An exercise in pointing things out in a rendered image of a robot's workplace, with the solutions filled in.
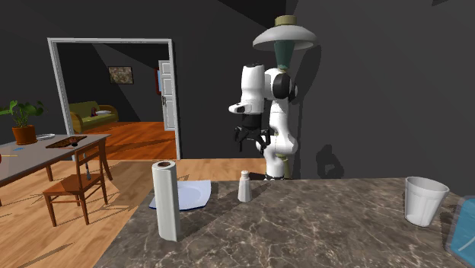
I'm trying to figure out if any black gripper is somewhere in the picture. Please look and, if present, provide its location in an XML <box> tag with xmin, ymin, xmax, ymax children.
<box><xmin>234</xmin><ymin>113</ymin><xmax>271</xmax><ymax>156</ymax></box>

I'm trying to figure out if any white salt shaker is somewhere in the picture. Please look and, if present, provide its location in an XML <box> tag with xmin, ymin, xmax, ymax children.
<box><xmin>237</xmin><ymin>170</ymin><xmax>253</xmax><ymax>203</ymax></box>

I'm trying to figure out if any white square plate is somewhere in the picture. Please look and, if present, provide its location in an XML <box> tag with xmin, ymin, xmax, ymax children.
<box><xmin>148</xmin><ymin>180</ymin><xmax>212</xmax><ymax>212</ymax></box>

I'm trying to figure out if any white door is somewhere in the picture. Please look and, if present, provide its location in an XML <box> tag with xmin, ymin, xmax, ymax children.
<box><xmin>158</xmin><ymin>59</ymin><xmax>177</xmax><ymax>132</ymax></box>

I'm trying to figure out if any white paper towel roll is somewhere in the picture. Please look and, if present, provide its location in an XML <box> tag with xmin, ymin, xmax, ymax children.
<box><xmin>151</xmin><ymin>160</ymin><xmax>183</xmax><ymax>243</ymax></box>

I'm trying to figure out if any green sofa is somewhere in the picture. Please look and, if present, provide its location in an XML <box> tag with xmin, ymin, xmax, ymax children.
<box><xmin>68</xmin><ymin>100</ymin><xmax>120</xmax><ymax>135</ymax></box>

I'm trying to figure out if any brown wooden chair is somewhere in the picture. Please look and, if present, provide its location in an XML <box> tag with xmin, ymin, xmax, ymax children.
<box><xmin>42</xmin><ymin>140</ymin><xmax>110</xmax><ymax>228</ymax></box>

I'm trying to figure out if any white cup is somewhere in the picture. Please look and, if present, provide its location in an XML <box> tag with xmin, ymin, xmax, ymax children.
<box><xmin>403</xmin><ymin>176</ymin><xmax>451</xmax><ymax>228</ymax></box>

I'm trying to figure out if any grey dining table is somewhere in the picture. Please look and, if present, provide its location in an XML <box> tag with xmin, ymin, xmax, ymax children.
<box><xmin>0</xmin><ymin>99</ymin><xmax>113</xmax><ymax>207</ymax></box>

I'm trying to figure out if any blue flat box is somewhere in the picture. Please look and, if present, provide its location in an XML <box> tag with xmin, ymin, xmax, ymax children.
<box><xmin>445</xmin><ymin>195</ymin><xmax>475</xmax><ymax>266</ymax></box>

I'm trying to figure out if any dark framed wall picture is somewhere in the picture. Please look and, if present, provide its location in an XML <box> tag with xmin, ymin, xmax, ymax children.
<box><xmin>107</xmin><ymin>65</ymin><xmax>135</xmax><ymax>85</ymax></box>

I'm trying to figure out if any white door frame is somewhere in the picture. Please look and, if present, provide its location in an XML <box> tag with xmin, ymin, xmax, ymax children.
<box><xmin>46</xmin><ymin>37</ymin><xmax>182</xmax><ymax>161</ymax></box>

